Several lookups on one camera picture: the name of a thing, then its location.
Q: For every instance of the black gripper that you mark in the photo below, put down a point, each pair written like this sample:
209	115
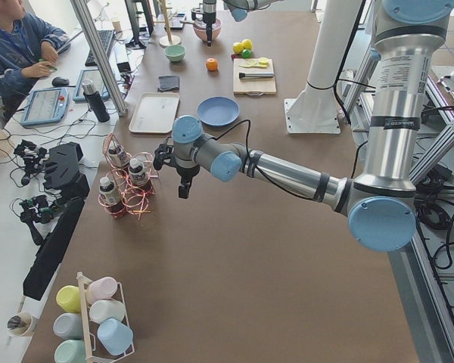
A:
209	16
184	174

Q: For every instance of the orange fruit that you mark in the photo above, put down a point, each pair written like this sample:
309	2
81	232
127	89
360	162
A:
212	64

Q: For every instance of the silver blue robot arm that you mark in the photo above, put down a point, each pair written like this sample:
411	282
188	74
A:
240	8
378	203

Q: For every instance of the blue plate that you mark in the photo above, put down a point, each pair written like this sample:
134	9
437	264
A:
218	111

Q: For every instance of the pink bowl with ice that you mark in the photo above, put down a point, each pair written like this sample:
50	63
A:
200	29

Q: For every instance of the yellow lemon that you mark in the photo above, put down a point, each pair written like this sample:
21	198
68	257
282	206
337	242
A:
247	44
237	47

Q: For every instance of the wooden cup tree stand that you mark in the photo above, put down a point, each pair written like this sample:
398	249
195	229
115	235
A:
169	39

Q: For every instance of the green bowl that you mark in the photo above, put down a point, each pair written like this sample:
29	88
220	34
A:
175	53

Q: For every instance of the green lime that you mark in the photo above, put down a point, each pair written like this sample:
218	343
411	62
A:
246	53

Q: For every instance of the dark drink bottle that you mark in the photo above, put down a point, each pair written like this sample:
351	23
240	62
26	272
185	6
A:
138	174
111	198
118	157

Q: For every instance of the silver black-tipped cylinder tool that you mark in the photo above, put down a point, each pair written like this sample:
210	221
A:
256	75

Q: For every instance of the grey folded cloth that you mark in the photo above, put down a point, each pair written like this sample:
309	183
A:
168	83

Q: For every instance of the wooden cutting board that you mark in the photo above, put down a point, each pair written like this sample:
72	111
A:
253	86

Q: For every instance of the cream rectangular tray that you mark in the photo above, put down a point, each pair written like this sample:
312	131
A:
154	113

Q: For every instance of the blue teach pendant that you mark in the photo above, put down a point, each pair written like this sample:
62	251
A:
90	77
46	106

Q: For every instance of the pink cup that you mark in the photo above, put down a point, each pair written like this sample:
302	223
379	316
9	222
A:
103	288

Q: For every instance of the black thermos bottle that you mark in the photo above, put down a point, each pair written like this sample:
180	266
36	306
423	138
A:
93	98

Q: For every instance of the white cup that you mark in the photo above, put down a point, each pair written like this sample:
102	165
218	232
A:
104	309

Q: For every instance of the yellow cup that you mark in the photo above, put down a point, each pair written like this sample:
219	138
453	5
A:
68	298

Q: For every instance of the black computer mouse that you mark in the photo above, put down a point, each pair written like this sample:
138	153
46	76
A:
60	82

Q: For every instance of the blue cup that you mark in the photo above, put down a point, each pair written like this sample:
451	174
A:
115	336

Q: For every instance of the grey cup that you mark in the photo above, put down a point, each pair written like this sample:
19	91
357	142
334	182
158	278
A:
68	326

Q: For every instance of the person in blue hoodie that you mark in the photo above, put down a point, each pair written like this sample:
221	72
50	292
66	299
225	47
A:
28	52

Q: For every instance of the copper wire bottle rack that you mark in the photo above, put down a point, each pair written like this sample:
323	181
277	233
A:
135	199

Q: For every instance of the aluminium frame post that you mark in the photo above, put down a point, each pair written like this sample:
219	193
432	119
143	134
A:
84	17

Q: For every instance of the white wire cup rack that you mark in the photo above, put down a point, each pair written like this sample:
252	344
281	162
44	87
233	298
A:
95	351

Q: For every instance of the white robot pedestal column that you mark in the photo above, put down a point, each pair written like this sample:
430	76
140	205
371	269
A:
314	111

